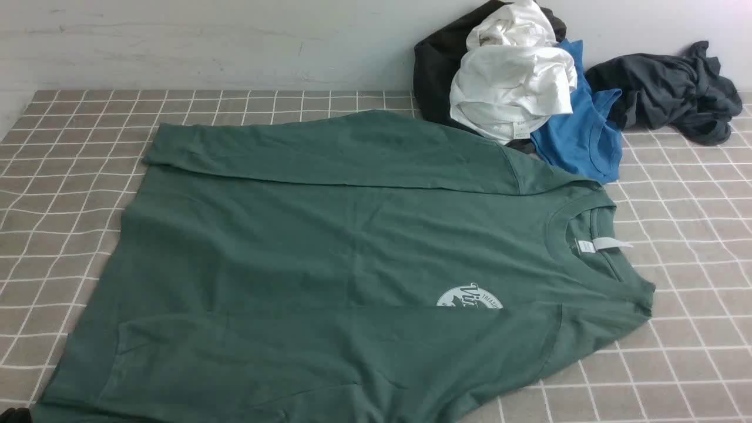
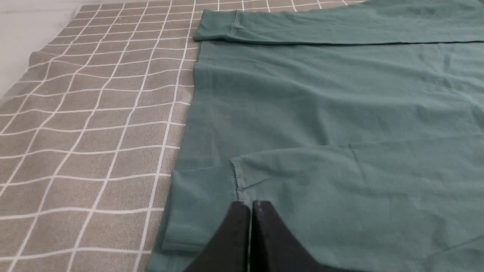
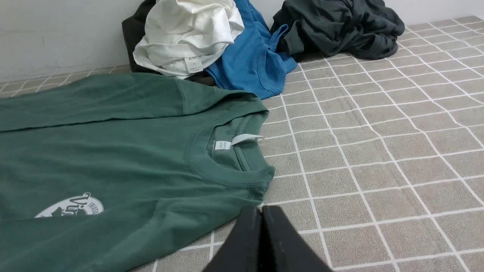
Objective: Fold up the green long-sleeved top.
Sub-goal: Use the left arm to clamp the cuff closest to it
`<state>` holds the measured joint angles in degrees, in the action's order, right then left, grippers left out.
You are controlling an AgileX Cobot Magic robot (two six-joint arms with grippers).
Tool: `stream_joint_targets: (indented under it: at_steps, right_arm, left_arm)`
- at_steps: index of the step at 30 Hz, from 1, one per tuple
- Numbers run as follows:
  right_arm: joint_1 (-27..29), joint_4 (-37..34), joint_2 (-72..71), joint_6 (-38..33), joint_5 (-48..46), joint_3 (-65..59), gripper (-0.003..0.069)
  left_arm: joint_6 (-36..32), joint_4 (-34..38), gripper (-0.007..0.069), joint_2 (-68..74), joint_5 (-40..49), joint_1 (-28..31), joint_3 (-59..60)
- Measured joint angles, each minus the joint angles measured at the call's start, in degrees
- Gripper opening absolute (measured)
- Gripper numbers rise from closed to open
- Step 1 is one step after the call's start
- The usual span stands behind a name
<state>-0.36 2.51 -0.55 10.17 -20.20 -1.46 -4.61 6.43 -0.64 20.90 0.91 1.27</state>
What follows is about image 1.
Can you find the green long-sleeve shirt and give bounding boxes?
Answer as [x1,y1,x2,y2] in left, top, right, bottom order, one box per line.
[31,110,655,422]

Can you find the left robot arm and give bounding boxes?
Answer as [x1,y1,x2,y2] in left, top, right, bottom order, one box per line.
[0,407,32,423]

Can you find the dark grey crumpled shirt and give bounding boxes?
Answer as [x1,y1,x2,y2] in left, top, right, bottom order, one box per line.
[585,41,743,146]

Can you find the blue shirt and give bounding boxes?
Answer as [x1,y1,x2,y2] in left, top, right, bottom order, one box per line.
[532,39,623,184]

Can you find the white crumpled shirt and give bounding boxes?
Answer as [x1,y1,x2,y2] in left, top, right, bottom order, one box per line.
[449,1,578,145]

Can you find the grey checkered tablecloth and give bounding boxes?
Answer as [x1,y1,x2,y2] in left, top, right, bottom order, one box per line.
[1,89,750,422]

